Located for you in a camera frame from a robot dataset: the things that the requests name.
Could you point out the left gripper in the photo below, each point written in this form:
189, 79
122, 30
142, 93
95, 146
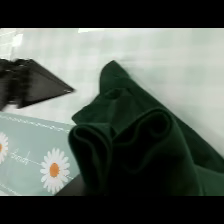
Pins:
8, 83

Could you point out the dark green garment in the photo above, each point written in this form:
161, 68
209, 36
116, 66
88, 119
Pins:
150, 146

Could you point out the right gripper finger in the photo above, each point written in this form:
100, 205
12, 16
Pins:
73, 188

